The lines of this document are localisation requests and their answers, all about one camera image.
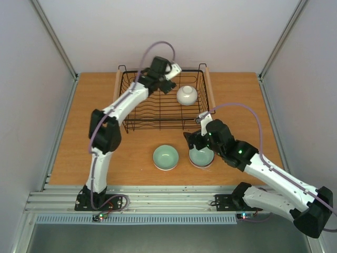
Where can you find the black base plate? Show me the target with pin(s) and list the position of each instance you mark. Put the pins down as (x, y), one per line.
(108, 202)
(225, 202)

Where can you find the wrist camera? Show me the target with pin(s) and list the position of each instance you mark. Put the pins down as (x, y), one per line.
(203, 119)
(175, 70)

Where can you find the left small circuit board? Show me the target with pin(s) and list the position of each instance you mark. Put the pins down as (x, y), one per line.
(100, 217)

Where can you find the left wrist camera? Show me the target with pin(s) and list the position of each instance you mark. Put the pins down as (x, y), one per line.
(175, 70)

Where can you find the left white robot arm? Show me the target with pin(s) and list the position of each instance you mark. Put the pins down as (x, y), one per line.
(104, 133)

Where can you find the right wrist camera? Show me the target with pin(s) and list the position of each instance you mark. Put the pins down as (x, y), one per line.
(203, 119)

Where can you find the black wire dish rack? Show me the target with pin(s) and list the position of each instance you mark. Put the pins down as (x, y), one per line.
(163, 111)

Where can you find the small circuit board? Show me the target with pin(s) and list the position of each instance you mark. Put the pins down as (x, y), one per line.
(100, 217)
(244, 216)

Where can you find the aluminium rail frame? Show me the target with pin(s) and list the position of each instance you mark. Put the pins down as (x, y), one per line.
(142, 199)

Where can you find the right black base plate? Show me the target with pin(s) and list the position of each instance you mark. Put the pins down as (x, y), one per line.
(225, 202)

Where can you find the celadon green bowl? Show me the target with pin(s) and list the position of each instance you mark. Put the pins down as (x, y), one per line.
(165, 157)
(202, 158)

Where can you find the white ceramic bowl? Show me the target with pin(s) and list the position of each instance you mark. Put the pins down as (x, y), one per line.
(186, 95)

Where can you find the right small circuit board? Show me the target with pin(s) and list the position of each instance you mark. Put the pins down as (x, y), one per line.
(244, 216)

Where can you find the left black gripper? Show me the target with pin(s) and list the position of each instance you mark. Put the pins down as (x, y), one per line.
(168, 87)

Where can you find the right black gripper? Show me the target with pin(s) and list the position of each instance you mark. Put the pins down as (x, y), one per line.
(199, 139)

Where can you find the blue slotted cable duct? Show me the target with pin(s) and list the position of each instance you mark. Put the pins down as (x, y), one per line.
(138, 219)

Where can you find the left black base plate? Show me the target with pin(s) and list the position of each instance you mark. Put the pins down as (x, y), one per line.
(108, 202)

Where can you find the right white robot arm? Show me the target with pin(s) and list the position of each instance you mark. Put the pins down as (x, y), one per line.
(306, 206)

